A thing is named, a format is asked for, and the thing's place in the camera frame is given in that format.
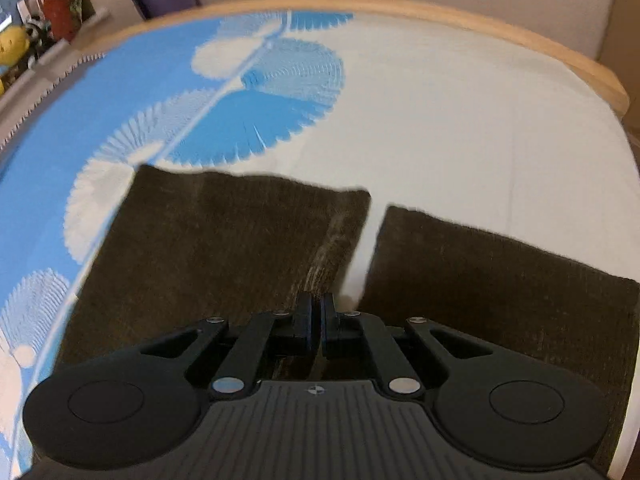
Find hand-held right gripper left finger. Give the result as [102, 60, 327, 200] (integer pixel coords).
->
[142, 292, 317, 401]

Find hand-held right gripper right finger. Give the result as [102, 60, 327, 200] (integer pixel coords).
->
[321, 292, 495, 400]

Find brown corduroy pants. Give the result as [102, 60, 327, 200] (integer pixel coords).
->
[55, 164, 640, 480]

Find blue and white printed bedsheet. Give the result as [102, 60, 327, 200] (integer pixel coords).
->
[0, 10, 640, 480]

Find grey bedside shelf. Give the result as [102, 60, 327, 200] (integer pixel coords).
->
[0, 7, 113, 161]

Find yellow plush toy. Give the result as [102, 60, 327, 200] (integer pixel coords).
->
[0, 25, 29, 67]

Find wooden bed frame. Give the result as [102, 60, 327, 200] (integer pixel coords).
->
[70, 0, 631, 117]

